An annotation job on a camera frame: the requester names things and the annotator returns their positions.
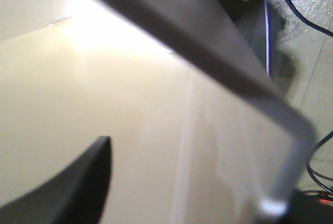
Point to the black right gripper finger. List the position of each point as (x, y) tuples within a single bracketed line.
[(75, 195)]

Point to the white plastic trash bin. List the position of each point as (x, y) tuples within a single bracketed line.
[(199, 133)]

